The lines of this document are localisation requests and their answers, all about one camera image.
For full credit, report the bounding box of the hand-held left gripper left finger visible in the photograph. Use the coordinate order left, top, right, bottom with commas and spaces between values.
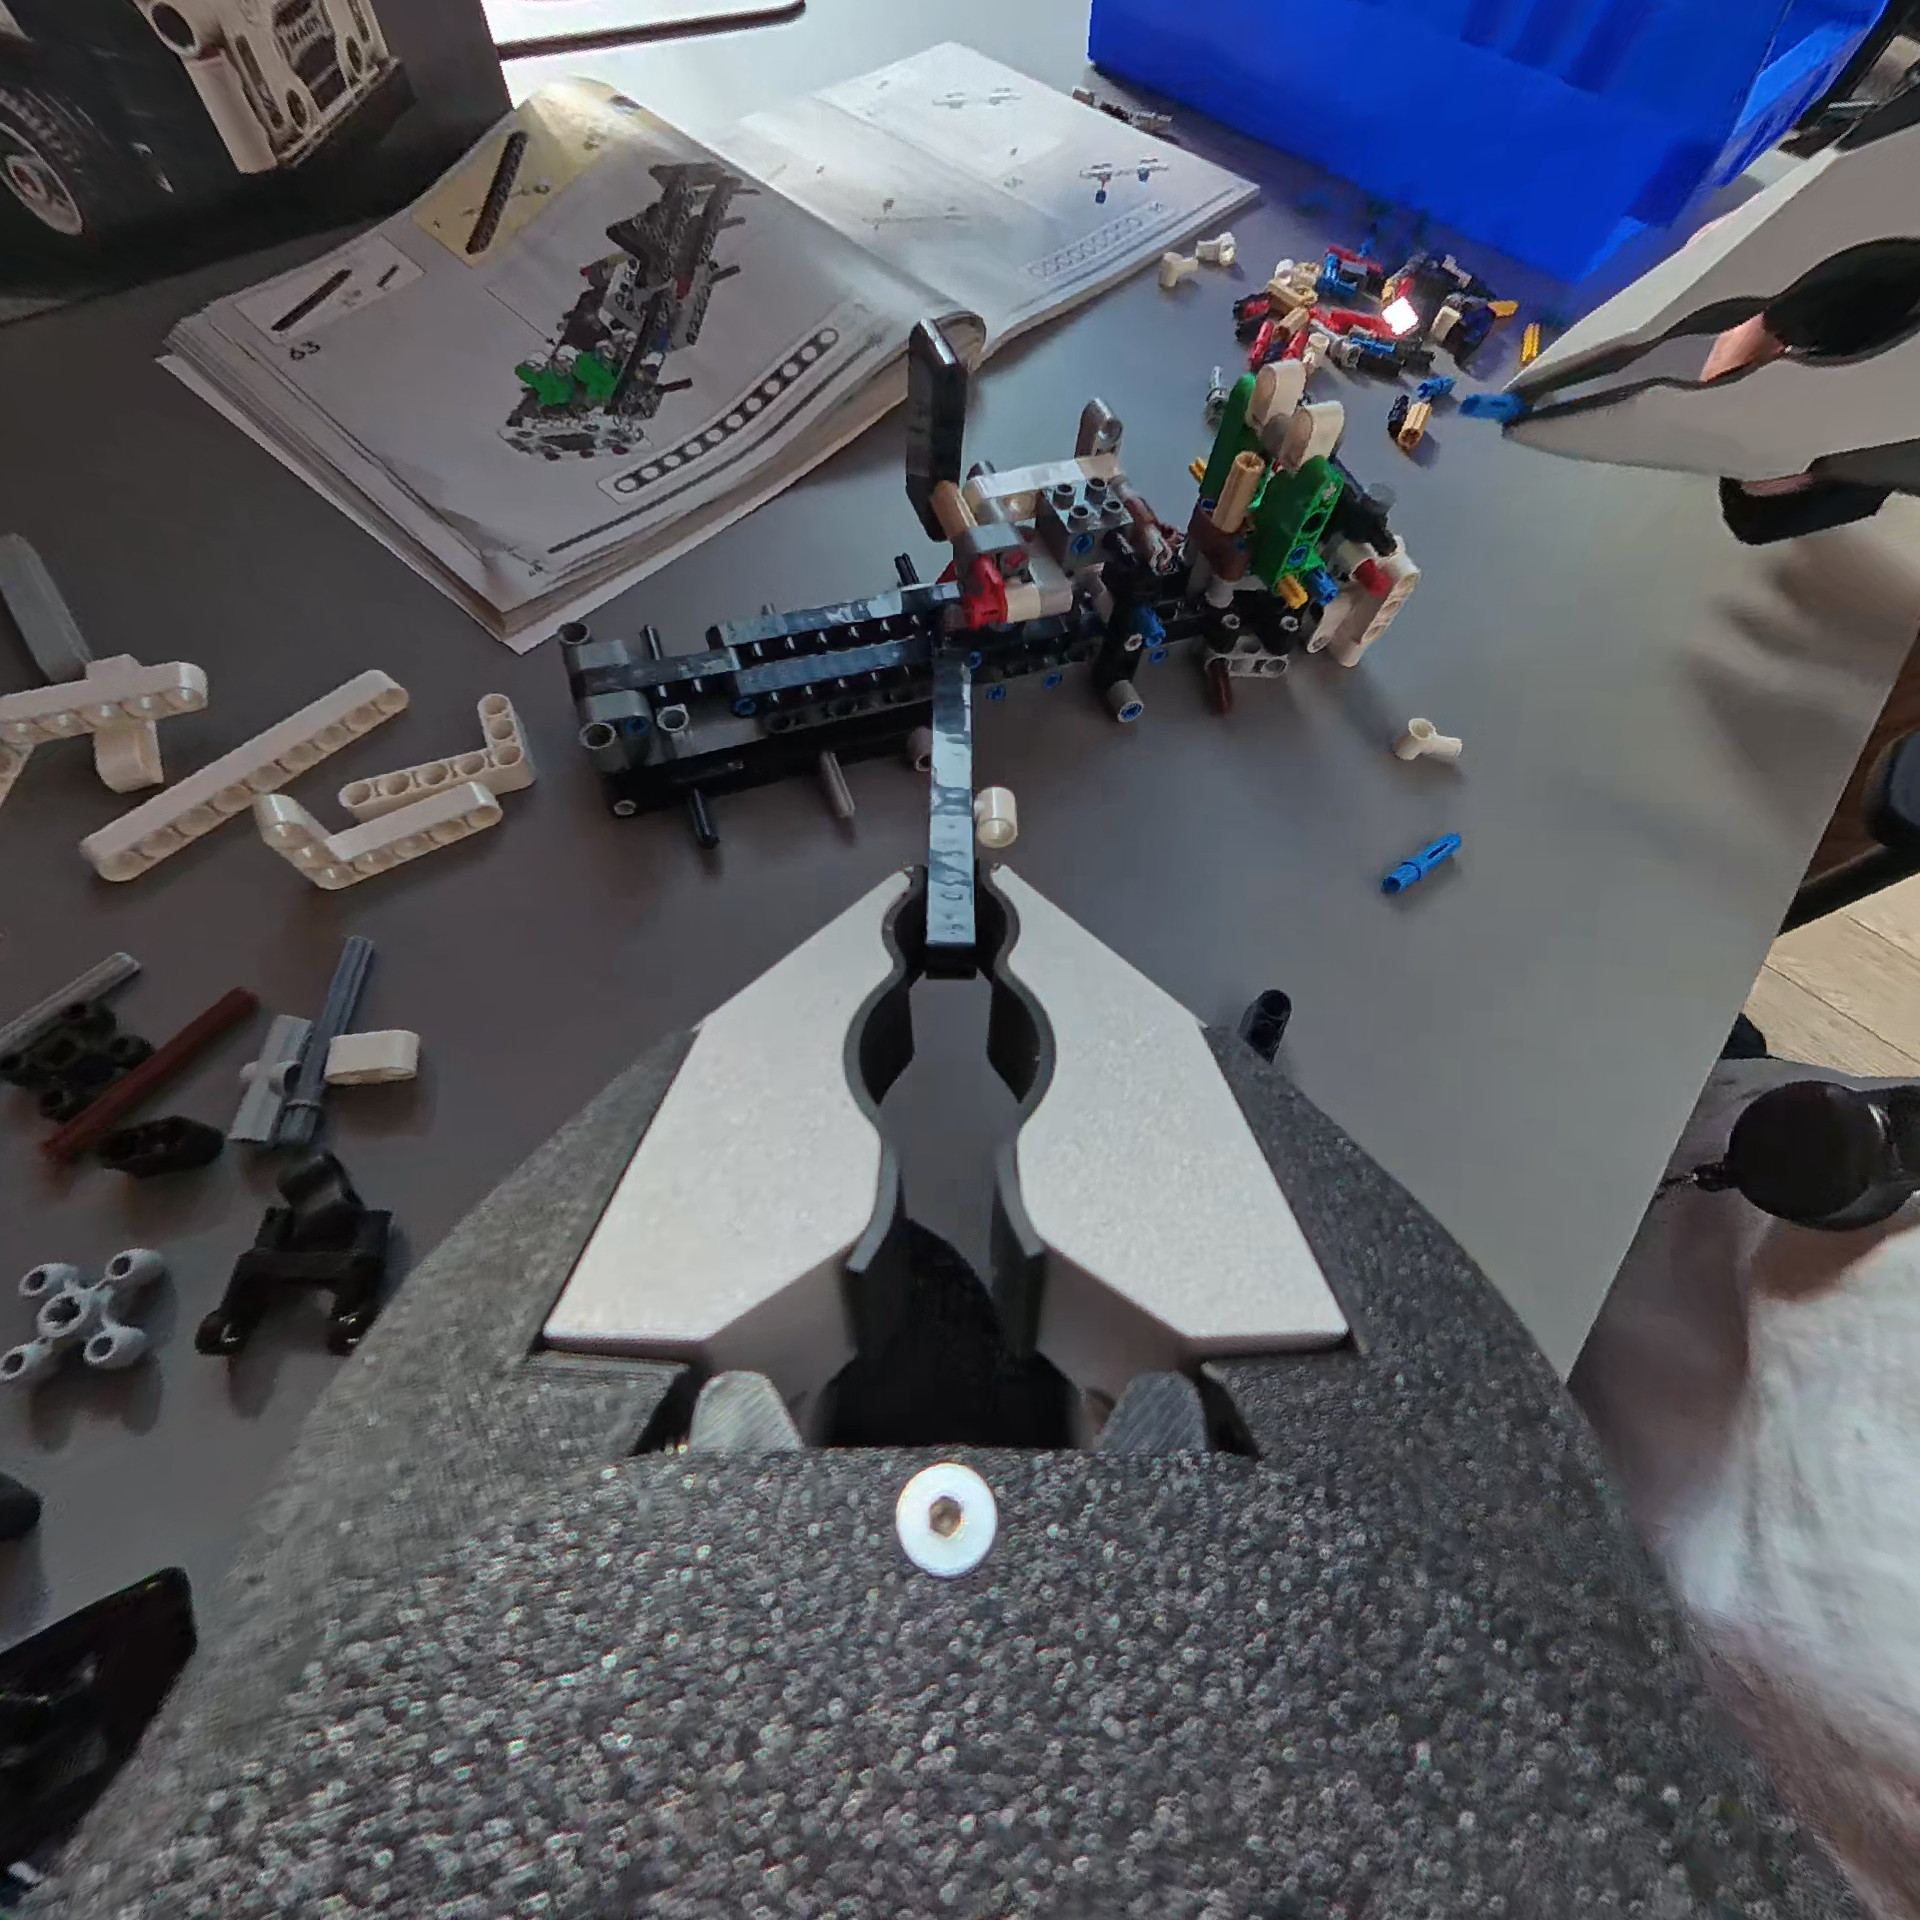
540, 866, 930, 1442

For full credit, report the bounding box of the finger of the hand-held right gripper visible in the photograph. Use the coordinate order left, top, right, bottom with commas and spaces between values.
1505, 133, 1920, 401
1500, 336, 1920, 550

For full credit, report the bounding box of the long black lego beam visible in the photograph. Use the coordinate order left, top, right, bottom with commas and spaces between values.
922, 644, 1005, 985

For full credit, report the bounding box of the white L-shaped lego beam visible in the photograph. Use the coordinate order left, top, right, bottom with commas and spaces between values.
336, 730, 539, 823
253, 781, 505, 894

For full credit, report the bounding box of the dark grey lego axle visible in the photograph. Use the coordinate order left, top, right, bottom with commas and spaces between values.
285, 936, 378, 1142

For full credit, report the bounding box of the long white lego beam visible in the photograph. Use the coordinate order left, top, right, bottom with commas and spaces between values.
79, 671, 411, 884

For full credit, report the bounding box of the light grey lego connector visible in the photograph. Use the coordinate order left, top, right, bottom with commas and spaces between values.
228, 1014, 319, 1154

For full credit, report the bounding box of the blue plastic bin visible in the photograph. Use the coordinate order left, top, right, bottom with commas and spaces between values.
1086, 0, 1855, 324

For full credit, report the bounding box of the white T-shaped lego beam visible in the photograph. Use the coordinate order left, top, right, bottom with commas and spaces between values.
0, 660, 213, 798

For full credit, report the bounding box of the pile of small lego pieces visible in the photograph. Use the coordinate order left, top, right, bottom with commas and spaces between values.
1231, 240, 1548, 453

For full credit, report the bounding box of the dark red lego axle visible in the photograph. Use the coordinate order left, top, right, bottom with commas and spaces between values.
41, 987, 260, 1171

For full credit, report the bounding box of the lego vehicle chassis assembly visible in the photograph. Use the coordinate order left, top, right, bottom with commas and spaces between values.
559, 319, 1424, 852

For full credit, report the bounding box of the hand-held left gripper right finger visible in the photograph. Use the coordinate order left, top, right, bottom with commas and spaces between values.
983, 866, 1357, 1442

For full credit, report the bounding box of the open lego instruction booklet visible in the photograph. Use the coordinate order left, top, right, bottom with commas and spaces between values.
156, 43, 1263, 654

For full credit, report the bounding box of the black lego connector piece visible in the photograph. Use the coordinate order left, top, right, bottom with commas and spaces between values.
97, 1116, 228, 1183
0, 1003, 156, 1122

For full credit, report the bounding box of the black round knob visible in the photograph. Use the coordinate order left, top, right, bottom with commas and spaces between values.
1717, 1081, 1920, 1237

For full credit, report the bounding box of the black plastic object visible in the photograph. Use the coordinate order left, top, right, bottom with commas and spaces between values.
0, 1566, 200, 1820

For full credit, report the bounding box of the black lego steering piece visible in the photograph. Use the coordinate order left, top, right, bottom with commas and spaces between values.
194, 1153, 397, 1360

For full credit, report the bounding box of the light grey cross lego piece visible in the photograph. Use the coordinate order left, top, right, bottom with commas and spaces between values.
0, 1249, 169, 1382

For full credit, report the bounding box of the black lego set box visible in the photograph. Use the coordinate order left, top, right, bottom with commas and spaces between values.
0, 0, 513, 311

